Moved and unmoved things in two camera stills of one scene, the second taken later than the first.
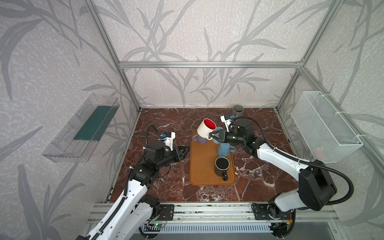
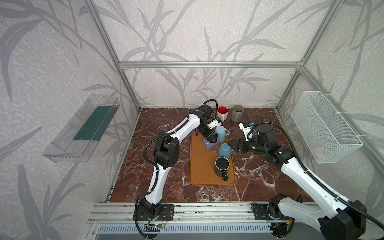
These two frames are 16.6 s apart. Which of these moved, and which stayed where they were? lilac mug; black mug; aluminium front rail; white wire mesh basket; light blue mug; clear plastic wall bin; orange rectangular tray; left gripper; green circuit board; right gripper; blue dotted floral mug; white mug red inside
Moved: white mug red inside; right gripper; lilac mug; left gripper
Stayed: blue dotted floral mug; orange rectangular tray; light blue mug; green circuit board; clear plastic wall bin; white wire mesh basket; aluminium front rail; black mug
